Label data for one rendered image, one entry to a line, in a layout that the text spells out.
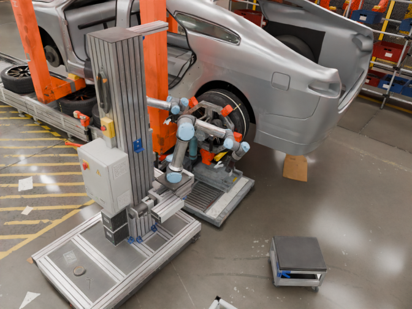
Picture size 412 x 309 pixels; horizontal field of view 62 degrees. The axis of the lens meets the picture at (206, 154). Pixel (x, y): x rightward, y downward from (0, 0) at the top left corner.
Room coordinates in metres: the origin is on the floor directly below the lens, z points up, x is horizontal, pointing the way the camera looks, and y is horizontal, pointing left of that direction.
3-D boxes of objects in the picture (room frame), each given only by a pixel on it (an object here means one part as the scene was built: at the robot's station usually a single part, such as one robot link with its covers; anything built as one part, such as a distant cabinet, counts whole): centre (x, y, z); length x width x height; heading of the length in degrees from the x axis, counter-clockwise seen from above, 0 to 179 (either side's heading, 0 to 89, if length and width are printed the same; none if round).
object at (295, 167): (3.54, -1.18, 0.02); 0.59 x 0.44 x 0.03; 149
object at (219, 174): (3.18, -0.11, 0.32); 0.40 x 0.30 x 0.28; 59
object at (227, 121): (3.04, -0.02, 0.85); 0.54 x 0.07 x 0.54; 59
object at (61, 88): (4.35, 1.99, 0.69); 0.52 x 0.17 x 0.35; 149
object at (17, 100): (4.97, 2.85, 0.20); 1.00 x 0.86 x 0.39; 59
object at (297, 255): (1.91, -0.85, 0.17); 0.43 x 0.36 x 0.34; 91
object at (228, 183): (3.16, -0.14, 0.13); 0.50 x 0.36 x 0.10; 59
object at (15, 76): (5.03, 2.94, 0.39); 0.66 x 0.66 x 0.24
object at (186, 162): (3.20, 0.20, 0.26); 0.42 x 0.18 x 0.35; 149
